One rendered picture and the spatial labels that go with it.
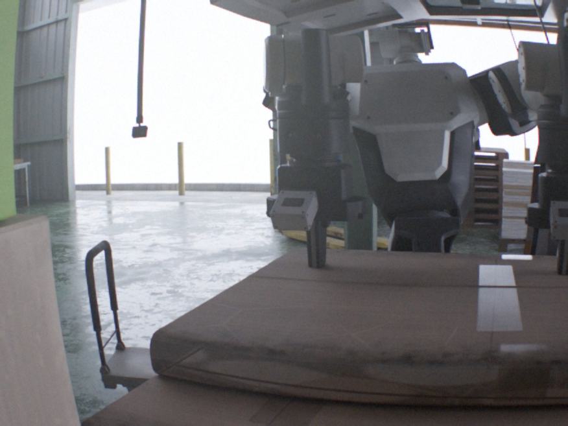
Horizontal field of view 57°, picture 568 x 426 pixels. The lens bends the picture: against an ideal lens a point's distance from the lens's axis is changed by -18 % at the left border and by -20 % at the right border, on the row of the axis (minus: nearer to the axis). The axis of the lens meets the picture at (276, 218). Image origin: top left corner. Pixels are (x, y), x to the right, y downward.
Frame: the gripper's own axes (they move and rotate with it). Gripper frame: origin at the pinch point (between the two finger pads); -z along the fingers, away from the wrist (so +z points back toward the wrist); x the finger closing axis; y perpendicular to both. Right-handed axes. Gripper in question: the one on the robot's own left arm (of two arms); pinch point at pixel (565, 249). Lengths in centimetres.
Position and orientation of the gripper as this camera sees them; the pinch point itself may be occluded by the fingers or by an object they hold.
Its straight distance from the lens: 75.0
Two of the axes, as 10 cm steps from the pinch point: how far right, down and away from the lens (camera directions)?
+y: -3.6, 1.6, -9.2
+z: -0.3, -9.9, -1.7
